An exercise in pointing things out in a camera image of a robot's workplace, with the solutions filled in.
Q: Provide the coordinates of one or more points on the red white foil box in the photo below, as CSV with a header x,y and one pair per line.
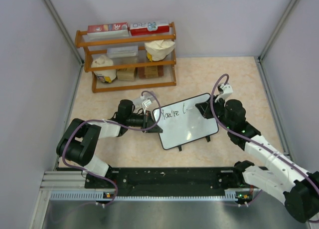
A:
x,y
112,30

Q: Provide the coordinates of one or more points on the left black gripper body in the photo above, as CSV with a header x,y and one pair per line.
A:
x,y
146,119

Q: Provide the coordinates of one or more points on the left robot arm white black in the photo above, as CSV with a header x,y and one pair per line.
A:
x,y
79,142

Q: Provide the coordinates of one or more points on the clear plastic box on shelf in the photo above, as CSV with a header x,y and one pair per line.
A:
x,y
124,51

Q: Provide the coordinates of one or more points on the tan cardboard box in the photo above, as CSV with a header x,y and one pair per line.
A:
x,y
127,74

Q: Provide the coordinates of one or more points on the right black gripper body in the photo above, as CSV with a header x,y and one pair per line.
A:
x,y
219,108

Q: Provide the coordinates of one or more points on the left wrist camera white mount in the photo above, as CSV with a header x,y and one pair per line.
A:
x,y
146,101

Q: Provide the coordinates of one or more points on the aluminium rail frame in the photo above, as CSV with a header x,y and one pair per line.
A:
x,y
63,180

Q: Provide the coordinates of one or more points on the cream paper bag upper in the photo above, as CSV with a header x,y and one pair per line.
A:
x,y
157,50

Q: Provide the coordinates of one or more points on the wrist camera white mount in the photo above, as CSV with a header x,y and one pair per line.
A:
x,y
146,101
225,90

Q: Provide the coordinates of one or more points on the brown cardboard box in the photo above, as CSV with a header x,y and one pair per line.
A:
x,y
150,72

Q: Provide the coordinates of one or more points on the wooden three tier shelf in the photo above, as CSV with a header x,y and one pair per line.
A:
x,y
93,49

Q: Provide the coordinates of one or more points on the red white wrap box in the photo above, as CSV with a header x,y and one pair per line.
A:
x,y
151,27

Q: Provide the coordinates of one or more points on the black framed whiteboard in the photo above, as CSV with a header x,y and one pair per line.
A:
x,y
181,126

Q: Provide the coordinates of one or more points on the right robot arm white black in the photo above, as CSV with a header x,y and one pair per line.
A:
x,y
295,187

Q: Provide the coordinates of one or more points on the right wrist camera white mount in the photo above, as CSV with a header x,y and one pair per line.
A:
x,y
225,90

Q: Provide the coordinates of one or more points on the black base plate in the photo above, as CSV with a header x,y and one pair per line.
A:
x,y
166,182

